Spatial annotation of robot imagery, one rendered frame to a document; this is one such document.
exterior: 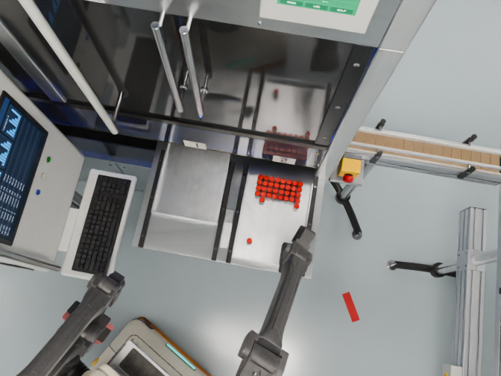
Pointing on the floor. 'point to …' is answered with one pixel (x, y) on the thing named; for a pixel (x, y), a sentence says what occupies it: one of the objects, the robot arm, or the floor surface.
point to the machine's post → (375, 78)
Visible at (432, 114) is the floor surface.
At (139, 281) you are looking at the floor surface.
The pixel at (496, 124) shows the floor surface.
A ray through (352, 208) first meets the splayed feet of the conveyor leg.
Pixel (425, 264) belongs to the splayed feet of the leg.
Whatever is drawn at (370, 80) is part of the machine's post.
